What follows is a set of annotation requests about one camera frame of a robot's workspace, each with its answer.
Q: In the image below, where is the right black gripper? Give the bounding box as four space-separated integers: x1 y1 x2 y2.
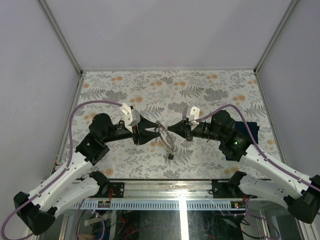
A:
168 118 225 142

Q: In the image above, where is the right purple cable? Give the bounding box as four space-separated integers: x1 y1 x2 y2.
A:
194 103 320 238

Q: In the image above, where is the dark blue cloth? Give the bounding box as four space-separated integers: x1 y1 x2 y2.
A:
224 120 260 161

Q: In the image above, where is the metal key organizer ring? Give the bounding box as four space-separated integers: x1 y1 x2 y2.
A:
154 120 178 160

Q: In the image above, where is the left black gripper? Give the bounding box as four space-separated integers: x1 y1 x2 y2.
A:
103 115 163 146

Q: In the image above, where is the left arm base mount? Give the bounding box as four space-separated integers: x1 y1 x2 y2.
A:
89 182 125 199

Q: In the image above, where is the aluminium front rail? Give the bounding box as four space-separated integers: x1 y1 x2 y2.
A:
37 179 307 200

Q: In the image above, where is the slotted cable duct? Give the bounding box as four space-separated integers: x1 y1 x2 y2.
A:
47 200 248 210

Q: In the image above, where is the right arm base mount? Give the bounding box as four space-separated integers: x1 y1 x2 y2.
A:
211 179 250 199

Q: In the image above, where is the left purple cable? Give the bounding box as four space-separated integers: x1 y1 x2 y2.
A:
0 99 126 240

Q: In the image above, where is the purple cable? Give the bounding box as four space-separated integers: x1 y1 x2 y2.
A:
0 99 126 240
194 103 320 238

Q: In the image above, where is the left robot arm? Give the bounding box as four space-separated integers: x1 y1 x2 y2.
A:
13 113 160 236

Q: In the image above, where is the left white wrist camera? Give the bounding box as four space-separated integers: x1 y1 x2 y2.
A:
120 103 141 133

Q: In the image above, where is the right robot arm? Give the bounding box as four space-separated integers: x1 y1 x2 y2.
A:
167 107 320 224

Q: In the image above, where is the floral table mat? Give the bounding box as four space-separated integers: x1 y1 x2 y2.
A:
76 69 292 181

